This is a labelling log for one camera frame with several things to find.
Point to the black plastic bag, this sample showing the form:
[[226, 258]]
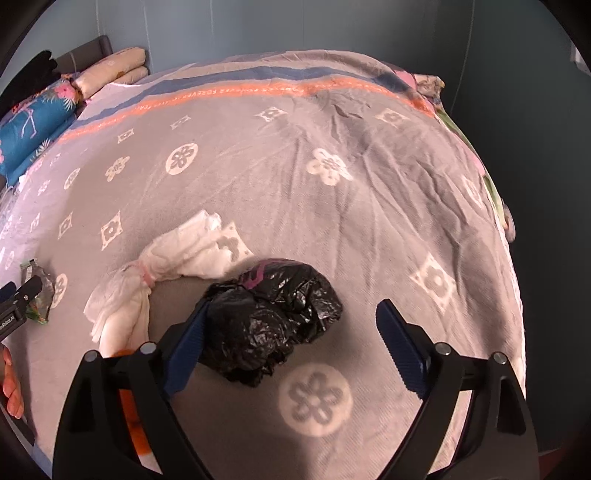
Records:
[[268, 318]]

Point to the green snack wrapper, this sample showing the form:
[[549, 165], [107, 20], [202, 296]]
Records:
[[45, 302]]

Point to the beige pillow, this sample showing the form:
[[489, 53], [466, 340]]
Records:
[[115, 62], [120, 81]]

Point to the pink green floral quilt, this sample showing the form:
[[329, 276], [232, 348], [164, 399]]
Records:
[[471, 138]]

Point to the person's left hand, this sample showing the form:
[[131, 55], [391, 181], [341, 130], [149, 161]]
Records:
[[10, 383]]

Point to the grey patterned blanket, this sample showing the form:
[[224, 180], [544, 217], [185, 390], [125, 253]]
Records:
[[323, 230]]

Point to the round orange plastic bag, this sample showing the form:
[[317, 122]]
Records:
[[129, 415]]

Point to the black clothes pile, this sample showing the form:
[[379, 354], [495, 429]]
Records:
[[27, 78]]

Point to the blue floral quilt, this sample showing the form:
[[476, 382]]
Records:
[[32, 124]]

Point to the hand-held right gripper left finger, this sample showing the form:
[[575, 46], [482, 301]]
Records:
[[187, 344]]

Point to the white plastic bag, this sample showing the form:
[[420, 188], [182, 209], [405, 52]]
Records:
[[184, 254]]

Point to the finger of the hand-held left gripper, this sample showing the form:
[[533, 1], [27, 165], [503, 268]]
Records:
[[25, 290]]

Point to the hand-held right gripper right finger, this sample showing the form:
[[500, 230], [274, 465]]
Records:
[[401, 346]]

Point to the grey bed headboard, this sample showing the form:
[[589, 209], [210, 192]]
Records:
[[87, 53]]

